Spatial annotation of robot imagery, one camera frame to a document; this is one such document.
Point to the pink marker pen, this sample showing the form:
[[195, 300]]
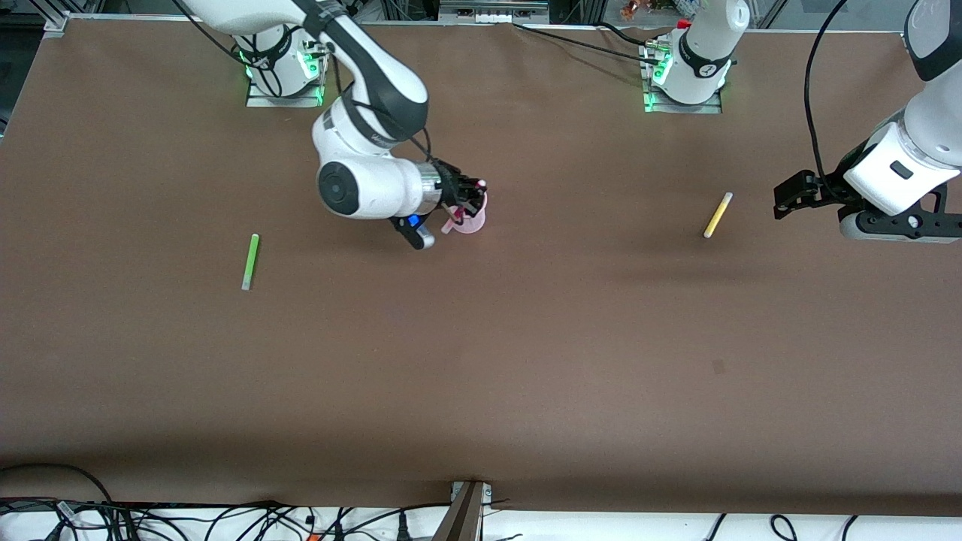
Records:
[[448, 225]]

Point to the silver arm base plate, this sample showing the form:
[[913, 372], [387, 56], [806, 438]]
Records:
[[259, 101], [710, 110]]

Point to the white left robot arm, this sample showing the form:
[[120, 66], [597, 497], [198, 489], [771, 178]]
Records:
[[913, 158]]

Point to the green marker pen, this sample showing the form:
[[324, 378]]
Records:
[[251, 259]]

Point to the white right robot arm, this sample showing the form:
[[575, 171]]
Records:
[[361, 188]]

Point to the aluminium frame profile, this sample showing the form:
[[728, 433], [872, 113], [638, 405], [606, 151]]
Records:
[[56, 22]]

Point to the aluminium bracket at table edge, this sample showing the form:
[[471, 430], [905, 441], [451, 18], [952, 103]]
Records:
[[464, 515]]

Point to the grey metal rack shelf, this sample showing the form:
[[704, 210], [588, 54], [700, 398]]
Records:
[[492, 9]]

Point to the pink mesh pen holder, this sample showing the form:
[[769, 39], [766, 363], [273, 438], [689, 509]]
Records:
[[472, 224]]

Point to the small orange object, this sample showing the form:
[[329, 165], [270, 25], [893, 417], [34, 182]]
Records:
[[633, 9]]

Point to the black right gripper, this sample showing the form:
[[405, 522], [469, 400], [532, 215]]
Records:
[[452, 182]]

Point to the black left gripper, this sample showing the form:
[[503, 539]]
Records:
[[821, 194]]

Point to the yellow marker pen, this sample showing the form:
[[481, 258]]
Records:
[[718, 214]]

